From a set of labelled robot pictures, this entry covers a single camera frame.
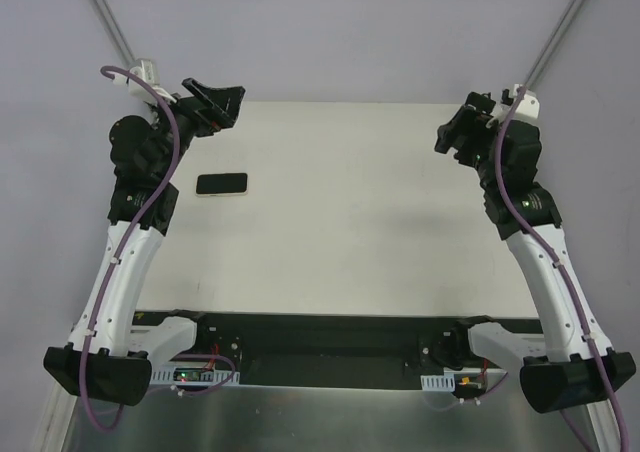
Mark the right white cable duct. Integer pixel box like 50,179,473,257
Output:
420,372,487,393

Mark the left white cable duct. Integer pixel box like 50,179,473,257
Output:
150,366,240,387

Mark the aluminium frame post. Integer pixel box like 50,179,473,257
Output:
524,0,589,89
89,0,136,66

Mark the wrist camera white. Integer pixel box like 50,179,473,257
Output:
112,58,159,105
492,84,540,125

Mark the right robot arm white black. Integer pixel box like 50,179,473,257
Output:
431,89,636,413

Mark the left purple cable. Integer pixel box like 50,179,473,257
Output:
77,65,182,432

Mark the black phone beige case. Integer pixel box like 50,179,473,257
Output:
195,172,248,197

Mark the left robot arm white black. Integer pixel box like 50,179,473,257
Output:
43,78,246,406

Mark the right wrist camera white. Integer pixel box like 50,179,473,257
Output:
492,84,540,125

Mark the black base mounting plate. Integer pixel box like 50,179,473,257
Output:
134,311,546,388

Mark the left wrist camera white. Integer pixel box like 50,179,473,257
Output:
112,58,159,105

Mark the left aluminium frame post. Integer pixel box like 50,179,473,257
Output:
89,0,136,66

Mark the right aluminium frame post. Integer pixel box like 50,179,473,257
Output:
524,0,589,89

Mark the white cable duct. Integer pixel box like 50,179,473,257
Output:
150,366,240,387
420,372,487,393

